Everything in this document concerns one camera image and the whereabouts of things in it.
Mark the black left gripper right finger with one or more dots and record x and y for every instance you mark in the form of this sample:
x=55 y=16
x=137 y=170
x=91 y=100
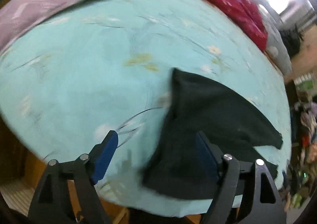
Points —
x=260 y=203

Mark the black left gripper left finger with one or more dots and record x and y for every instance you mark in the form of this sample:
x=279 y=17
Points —
x=51 y=201

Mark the black pants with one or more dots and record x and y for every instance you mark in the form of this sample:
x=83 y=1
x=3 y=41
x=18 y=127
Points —
x=178 y=167

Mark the grey plush toy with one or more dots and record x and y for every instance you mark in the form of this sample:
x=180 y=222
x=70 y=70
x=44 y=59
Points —
x=275 y=47

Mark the light blue floral bedsheet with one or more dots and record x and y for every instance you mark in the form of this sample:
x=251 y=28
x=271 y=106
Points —
x=107 y=64

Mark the pink grey pillow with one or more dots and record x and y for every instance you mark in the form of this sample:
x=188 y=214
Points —
x=19 y=16

